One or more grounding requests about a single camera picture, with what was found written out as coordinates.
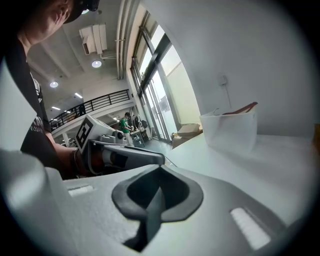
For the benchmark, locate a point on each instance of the person's black printed t-shirt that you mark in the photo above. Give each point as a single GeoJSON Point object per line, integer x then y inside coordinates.
{"type": "Point", "coordinates": [32, 120]}

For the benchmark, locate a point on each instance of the translucent plastic container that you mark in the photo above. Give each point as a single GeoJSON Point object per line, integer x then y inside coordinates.
{"type": "Point", "coordinates": [230, 132]}

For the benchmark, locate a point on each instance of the black balcony railing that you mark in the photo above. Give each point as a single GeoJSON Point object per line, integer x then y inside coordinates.
{"type": "Point", "coordinates": [92, 105]}

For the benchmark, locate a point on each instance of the strip ceiling light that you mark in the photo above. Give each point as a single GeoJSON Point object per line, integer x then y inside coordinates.
{"type": "Point", "coordinates": [55, 108]}
{"type": "Point", "coordinates": [78, 95]}

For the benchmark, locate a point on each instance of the black head-worn camera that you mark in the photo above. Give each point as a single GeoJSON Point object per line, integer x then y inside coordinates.
{"type": "Point", "coordinates": [91, 6]}

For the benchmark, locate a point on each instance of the person's left forearm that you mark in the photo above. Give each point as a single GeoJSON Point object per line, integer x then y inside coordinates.
{"type": "Point", "coordinates": [66, 160]}

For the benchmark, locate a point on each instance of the black-framed glass doors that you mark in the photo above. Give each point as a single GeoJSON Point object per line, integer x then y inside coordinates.
{"type": "Point", "coordinates": [160, 82]}

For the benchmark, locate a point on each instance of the cluttered work table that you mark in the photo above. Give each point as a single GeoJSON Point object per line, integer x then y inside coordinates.
{"type": "Point", "coordinates": [140, 133]}

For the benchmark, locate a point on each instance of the brown object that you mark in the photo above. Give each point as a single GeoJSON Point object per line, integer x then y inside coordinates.
{"type": "Point", "coordinates": [316, 140]}

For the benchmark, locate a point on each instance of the white ceiling pipes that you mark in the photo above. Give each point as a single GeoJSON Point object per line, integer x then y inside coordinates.
{"type": "Point", "coordinates": [121, 37]}

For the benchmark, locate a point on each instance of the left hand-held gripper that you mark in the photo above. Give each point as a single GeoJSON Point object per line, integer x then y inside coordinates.
{"type": "Point", "coordinates": [86, 132]}

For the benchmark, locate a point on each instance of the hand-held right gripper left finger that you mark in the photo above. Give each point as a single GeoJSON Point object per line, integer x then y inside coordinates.
{"type": "Point", "coordinates": [95, 215]}

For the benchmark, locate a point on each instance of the white ceiling air duct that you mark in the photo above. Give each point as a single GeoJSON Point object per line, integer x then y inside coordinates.
{"type": "Point", "coordinates": [93, 37]}

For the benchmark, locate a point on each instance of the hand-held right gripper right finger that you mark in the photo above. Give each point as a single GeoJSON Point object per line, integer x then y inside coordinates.
{"type": "Point", "coordinates": [215, 200]}

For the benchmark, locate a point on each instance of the brown cardboard box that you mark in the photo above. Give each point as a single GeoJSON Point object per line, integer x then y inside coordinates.
{"type": "Point", "coordinates": [186, 132]}

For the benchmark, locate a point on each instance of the round ceiling light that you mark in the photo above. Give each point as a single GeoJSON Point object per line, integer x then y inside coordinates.
{"type": "Point", "coordinates": [53, 84]}
{"type": "Point", "coordinates": [96, 63]}

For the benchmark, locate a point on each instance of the person's head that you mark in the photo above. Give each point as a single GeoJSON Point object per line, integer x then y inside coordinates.
{"type": "Point", "coordinates": [45, 17]}

